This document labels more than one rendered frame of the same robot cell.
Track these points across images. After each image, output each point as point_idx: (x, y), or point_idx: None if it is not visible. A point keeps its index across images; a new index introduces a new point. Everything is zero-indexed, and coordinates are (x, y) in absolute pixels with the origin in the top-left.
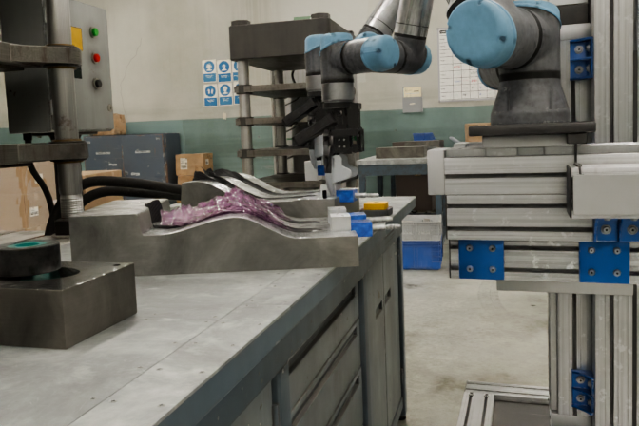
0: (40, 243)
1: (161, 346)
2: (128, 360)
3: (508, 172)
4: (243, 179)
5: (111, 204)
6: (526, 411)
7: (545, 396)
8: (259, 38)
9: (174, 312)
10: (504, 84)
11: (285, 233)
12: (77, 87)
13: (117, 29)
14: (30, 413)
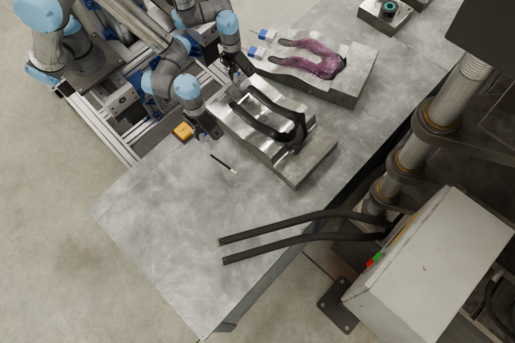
0: (385, 4)
1: None
2: None
3: None
4: (267, 135)
5: (359, 78)
6: (147, 152)
7: (129, 154)
8: None
9: (346, 12)
10: None
11: (296, 34)
12: (388, 244)
13: None
14: None
